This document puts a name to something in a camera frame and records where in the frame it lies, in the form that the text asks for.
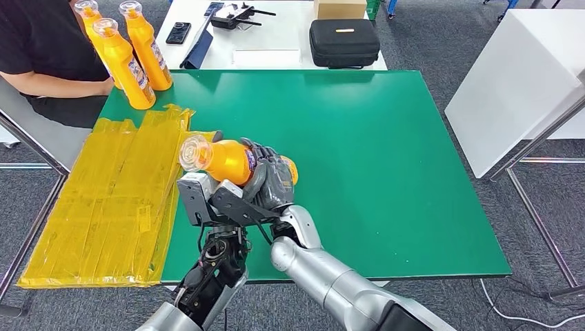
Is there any person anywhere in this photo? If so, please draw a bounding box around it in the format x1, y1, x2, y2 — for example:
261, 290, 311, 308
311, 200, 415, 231
0, 0, 115, 130

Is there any dark blue tablet folio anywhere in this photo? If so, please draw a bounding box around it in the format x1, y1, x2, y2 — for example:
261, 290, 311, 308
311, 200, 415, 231
179, 11, 215, 70

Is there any cardboard box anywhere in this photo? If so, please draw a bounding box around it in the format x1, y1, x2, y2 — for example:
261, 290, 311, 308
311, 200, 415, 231
313, 0, 368, 20

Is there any grey metal frame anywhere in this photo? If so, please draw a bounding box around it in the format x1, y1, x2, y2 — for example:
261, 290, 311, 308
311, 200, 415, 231
0, 114, 70, 319
488, 68, 585, 299

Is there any white floor cable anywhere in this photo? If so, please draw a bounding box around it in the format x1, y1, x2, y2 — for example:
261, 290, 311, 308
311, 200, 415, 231
479, 277, 585, 329

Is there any grey bench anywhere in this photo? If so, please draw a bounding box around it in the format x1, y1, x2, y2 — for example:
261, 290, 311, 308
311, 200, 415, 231
0, 77, 92, 174

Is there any black remote controller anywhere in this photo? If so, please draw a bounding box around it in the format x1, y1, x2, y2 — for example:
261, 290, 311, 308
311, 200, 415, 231
210, 2, 277, 31

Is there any orange detergent bottle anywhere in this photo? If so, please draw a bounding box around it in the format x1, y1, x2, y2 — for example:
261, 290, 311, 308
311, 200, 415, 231
92, 18, 157, 111
73, 0, 123, 90
119, 1, 174, 92
178, 134, 299, 188

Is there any black smartphone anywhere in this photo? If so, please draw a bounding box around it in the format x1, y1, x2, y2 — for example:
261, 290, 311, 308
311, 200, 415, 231
165, 21, 192, 46

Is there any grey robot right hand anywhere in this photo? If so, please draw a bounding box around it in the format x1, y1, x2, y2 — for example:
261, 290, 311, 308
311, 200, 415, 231
239, 137, 299, 212

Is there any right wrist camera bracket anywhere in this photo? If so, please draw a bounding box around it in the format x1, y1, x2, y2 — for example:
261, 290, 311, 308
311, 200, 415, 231
209, 179, 283, 228

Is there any black zip case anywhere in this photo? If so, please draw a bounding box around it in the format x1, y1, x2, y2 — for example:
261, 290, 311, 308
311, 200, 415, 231
309, 19, 381, 70

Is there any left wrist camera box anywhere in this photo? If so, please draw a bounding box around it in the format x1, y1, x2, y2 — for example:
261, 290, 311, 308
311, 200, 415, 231
177, 172, 221, 228

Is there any black right camera cable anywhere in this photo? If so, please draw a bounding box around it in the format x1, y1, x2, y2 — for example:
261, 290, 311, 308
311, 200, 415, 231
255, 222, 275, 246

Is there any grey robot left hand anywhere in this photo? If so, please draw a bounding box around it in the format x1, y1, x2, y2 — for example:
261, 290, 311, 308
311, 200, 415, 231
241, 159, 269, 203

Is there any white side table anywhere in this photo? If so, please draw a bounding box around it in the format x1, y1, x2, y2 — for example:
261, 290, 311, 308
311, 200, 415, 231
444, 9, 585, 179

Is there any yellow plastic sheet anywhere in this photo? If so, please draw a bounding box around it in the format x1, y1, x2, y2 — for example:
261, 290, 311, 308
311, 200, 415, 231
17, 103, 219, 290

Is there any white desk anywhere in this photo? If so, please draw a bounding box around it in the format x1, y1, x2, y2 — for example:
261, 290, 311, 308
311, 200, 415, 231
155, 0, 388, 71

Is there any blue metal rack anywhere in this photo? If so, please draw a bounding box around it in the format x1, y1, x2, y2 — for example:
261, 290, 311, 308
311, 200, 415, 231
386, 0, 518, 20

